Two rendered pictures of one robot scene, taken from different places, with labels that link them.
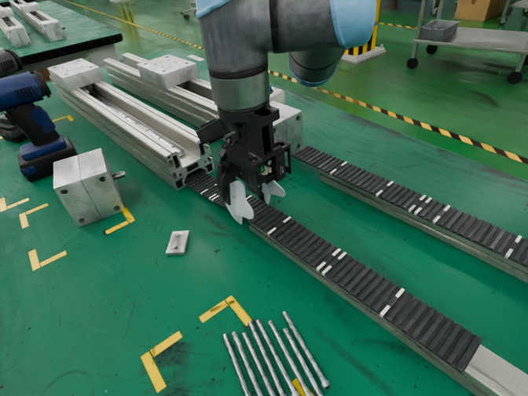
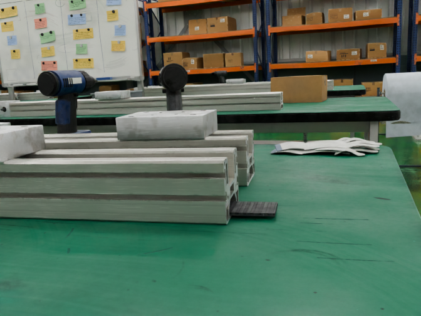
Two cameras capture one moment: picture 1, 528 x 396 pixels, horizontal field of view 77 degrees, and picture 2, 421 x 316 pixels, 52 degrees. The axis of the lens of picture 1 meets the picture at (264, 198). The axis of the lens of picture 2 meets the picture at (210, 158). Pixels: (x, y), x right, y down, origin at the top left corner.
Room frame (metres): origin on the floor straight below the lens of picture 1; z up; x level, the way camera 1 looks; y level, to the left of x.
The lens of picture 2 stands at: (1.77, 0.11, 0.97)
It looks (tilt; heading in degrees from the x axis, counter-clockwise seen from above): 11 degrees down; 142
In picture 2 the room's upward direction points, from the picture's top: 3 degrees counter-clockwise
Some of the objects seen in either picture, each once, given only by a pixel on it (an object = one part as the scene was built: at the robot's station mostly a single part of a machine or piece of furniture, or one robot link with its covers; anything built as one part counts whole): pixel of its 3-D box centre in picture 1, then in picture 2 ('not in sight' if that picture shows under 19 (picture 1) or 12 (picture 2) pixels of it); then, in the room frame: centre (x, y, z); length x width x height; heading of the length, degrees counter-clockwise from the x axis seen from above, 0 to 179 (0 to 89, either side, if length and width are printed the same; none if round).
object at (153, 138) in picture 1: (114, 113); (52, 158); (0.90, 0.39, 0.82); 0.80 x 0.10 x 0.09; 38
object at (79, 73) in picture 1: (77, 78); (169, 131); (1.09, 0.54, 0.87); 0.16 x 0.11 x 0.07; 38
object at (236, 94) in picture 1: (242, 86); not in sight; (0.42, 0.01, 1.03); 0.08 x 0.08 x 0.05
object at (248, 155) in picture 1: (251, 143); not in sight; (0.42, 0.01, 0.95); 0.09 x 0.08 x 0.12; 39
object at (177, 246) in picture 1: (177, 243); not in sight; (0.40, 0.16, 0.78); 0.05 x 0.03 x 0.01; 175
